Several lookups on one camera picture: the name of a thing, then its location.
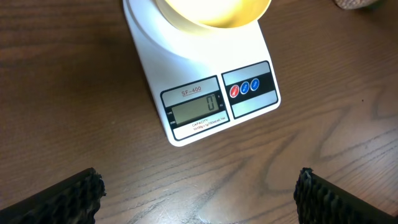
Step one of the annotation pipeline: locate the white digital kitchen scale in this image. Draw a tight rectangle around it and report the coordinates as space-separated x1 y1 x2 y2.
123 0 281 147

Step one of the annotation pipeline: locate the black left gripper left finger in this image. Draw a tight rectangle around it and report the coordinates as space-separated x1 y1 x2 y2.
1 168 106 224

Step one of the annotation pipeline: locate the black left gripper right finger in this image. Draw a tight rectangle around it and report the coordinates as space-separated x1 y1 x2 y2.
294 167 397 224

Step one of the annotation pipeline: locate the pale yellow bowl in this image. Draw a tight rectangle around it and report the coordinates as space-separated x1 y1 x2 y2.
155 0 271 35

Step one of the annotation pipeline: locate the clear plastic container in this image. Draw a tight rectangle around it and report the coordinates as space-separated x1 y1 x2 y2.
333 0 378 10

